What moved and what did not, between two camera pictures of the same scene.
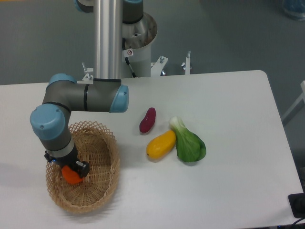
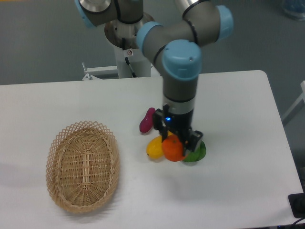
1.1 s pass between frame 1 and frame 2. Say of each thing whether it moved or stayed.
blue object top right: stayed
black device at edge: stayed
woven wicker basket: stayed
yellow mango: stayed
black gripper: moved
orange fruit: moved
